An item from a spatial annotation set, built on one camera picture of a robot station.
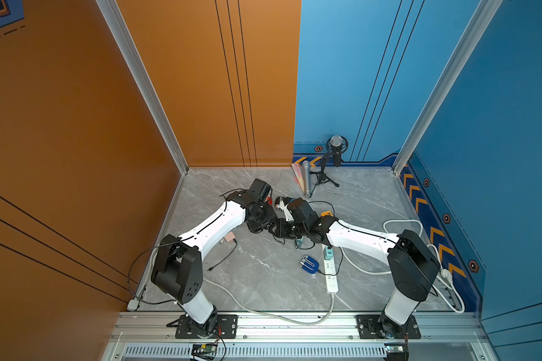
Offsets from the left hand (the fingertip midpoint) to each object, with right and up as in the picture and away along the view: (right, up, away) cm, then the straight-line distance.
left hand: (274, 218), depth 87 cm
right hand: (-1, -4, -3) cm, 5 cm away
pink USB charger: (-19, -9, +6) cm, 21 cm away
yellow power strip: (+23, 0, +13) cm, 26 cm away
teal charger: (+20, -13, -4) cm, 24 cm away
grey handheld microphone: (+16, +20, +29) cm, 39 cm away
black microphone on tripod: (+27, +30, +11) cm, 42 cm away
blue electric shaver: (+13, -17, -2) cm, 22 cm away
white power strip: (+20, -22, -6) cm, 31 cm away
